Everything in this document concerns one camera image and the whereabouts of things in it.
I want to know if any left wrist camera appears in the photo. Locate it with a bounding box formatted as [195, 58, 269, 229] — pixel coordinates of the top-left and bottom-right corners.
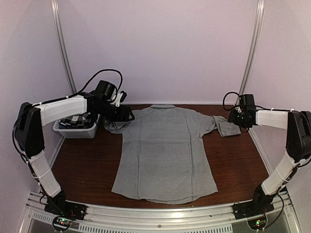
[111, 91, 127, 107]

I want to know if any black white checkered shirt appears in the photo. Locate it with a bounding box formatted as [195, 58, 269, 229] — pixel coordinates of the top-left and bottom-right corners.
[58, 113, 98, 129]

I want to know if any aluminium front rail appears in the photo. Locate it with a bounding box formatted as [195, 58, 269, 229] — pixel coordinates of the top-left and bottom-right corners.
[17, 192, 302, 233]

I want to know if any aluminium corner post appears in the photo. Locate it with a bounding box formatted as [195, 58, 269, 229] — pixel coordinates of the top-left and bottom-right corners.
[238, 0, 265, 95]
[51, 0, 77, 94]

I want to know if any left aluminium corner post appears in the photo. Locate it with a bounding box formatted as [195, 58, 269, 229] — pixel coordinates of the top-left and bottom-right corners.
[51, 0, 77, 94]

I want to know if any black cable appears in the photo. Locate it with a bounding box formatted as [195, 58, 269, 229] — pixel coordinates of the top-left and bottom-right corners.
[223, 91, 241, 111]
[75, 69, 123, 98]

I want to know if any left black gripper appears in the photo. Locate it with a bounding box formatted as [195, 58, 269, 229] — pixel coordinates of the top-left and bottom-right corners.
[95, 100, 135, 122]

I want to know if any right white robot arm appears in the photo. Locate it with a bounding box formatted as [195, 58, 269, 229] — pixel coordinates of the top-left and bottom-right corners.
[224, 94, 311, 215]

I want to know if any right black cable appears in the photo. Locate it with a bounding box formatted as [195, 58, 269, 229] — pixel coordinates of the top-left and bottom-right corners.
[223, 91, 241, 111]

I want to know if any right aluminium corner post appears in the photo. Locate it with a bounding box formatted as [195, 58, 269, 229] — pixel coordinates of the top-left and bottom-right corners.
[238, 0, 265, 95]

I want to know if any left black cable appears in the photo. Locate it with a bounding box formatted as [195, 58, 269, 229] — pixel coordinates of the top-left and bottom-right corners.
[75, 69, 123, 98]

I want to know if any white plastic basket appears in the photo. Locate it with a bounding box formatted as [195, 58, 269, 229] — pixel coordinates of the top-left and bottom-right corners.
[53, 115, 100, 139]

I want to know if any grey long sleeve shirt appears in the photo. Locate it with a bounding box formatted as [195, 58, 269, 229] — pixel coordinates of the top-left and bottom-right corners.
[104, 105, 241, 204]

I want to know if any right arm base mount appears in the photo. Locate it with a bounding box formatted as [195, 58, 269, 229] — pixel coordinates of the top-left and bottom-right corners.
[232, 201, 274, 232]

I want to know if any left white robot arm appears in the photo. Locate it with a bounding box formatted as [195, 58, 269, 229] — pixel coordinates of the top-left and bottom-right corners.
[13, 81, 135, 198]

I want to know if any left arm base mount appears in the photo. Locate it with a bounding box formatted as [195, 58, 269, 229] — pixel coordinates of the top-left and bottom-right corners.
[44, 201, 86, 232]

